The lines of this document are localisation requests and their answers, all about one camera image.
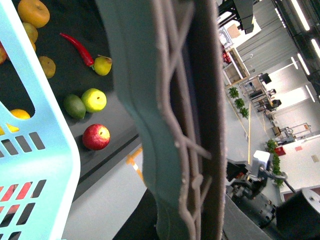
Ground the grey basket handle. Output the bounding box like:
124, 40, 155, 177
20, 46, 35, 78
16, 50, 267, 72
96, 0, 227, 240

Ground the light blue shopping basket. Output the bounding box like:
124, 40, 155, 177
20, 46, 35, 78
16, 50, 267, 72
0, 0, 81, 240

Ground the yellow lemon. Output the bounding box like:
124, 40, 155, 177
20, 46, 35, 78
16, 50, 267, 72
10, 108, 31, 120

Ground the red apple front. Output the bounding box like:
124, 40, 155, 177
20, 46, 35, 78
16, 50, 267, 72
82, 123, 111, 151

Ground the red apple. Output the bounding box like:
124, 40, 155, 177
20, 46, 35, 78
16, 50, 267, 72
82, 123, 111, 151
0, 42, 8, 65

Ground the green apple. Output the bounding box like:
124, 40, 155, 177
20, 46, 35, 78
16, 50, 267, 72
80, 88, 107, 113

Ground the yellow pear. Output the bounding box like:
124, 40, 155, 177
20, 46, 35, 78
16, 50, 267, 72
93, 55, 113, 76

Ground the red chili pepper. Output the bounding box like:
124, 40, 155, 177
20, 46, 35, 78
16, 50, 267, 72
59, 32, 94, 69

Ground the brown kiwi lower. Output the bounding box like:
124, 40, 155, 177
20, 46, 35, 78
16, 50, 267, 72
38, 56, 56, 79

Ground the brown kiwi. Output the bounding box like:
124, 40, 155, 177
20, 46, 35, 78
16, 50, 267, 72
22, 22, 39, 43
38, 56, 56, 79

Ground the orange beside apple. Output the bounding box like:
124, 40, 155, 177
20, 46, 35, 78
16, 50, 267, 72
29, 38, 36, 52

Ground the brown kiwi upper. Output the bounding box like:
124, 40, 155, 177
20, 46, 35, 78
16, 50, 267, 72
22, 22, 39, 43

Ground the yellow orange apple-shaped fruit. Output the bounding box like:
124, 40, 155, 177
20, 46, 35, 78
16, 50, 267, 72
17, 0, 50, 29

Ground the red apple centre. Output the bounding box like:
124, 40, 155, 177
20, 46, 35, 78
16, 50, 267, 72
0, 42, 8, 65

